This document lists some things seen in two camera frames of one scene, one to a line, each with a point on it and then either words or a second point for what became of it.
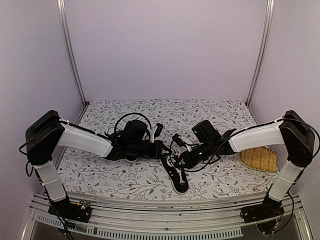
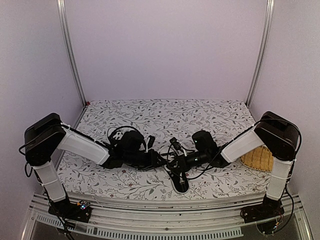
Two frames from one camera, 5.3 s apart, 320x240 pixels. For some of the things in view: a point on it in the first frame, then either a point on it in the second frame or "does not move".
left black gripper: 157,151 -> 153,160
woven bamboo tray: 261,158 does not move
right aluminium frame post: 263,51 does not move
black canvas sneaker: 177,175 does not move
